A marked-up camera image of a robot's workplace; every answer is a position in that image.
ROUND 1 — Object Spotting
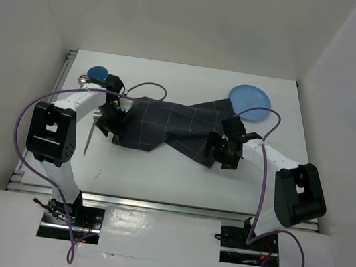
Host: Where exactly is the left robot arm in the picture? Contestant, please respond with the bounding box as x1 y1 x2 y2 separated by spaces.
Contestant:
26 75 126 224

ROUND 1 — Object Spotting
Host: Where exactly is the blue plastic cup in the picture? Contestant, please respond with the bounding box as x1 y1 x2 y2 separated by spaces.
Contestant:
86 66 109 80

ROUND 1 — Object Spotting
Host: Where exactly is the metal fork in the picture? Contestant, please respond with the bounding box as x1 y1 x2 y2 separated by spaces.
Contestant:
83 108 101 156

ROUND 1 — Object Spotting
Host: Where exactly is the blue plastic plate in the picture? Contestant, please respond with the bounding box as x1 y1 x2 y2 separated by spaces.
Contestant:
228 84 271 122

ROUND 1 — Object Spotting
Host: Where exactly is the metal spoon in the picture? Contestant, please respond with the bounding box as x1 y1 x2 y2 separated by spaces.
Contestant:
78 74 88 87

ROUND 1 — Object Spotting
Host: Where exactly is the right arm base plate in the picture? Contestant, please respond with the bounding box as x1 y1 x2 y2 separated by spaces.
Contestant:
214 225 280 267

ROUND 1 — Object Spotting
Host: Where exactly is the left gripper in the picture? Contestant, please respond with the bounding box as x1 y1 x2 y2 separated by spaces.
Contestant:
92 101 135 145

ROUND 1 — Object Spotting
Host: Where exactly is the dark checked cloth napkin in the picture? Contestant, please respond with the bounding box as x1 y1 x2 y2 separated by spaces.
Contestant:
112 98 234 168

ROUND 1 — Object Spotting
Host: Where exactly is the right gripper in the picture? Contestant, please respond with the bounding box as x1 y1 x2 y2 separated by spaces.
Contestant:
201 130 244 171

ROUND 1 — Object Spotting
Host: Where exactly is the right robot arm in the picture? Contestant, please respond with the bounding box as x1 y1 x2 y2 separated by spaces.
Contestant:
203 116 327 248

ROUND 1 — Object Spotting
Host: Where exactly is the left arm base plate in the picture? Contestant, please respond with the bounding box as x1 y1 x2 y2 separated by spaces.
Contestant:
33 197 106 244

